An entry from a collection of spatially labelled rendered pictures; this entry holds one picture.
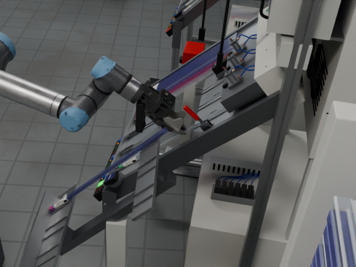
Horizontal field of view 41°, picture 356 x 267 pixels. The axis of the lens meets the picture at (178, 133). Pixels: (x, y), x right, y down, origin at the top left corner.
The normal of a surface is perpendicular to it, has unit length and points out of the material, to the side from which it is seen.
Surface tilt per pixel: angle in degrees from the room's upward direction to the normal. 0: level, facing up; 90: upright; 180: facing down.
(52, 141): 0
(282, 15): 90
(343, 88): 90
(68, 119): 90
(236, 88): 43
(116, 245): 90
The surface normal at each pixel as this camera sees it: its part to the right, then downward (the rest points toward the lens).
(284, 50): -0.16, 0.58
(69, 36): 0.07, -0.80
